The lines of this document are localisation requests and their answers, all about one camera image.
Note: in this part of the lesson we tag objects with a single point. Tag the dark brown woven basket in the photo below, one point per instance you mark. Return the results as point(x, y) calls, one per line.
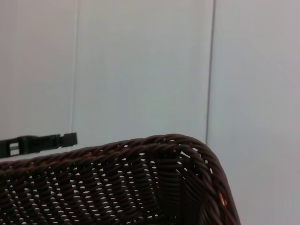
point(93, 187)

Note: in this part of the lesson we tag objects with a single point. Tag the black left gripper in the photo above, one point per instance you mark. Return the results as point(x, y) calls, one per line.
point(9, 147)

